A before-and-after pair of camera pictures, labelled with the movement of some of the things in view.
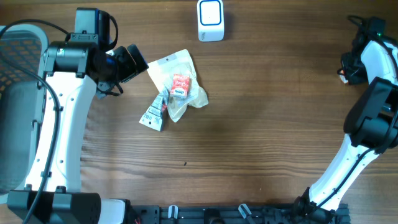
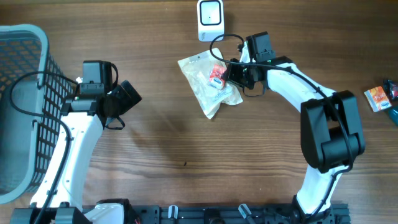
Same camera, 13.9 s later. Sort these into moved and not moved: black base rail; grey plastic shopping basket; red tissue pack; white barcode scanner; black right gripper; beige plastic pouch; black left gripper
Moved: black right gripper; beige plastic pouch; red tissue pack; black left gripper
Not moved: black base rail; grey plastic shopping basket; white barcode scanner
